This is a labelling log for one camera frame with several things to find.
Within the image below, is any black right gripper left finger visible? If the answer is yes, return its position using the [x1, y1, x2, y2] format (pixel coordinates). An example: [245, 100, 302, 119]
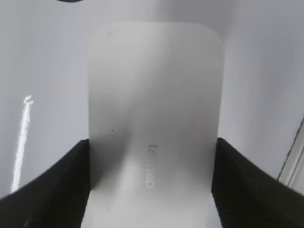
[0, 140, 90, 228]

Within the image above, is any white whiteboard eraser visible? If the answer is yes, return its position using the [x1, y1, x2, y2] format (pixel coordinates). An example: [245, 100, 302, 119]
[88, 22, 224, 228]

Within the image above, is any white board with aluminium frame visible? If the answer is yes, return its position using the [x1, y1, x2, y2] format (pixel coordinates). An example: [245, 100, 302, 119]
[0, 0, 304, 196]

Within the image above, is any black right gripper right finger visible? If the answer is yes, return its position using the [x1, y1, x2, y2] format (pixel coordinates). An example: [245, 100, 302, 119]
[211, 138, 304, 228]

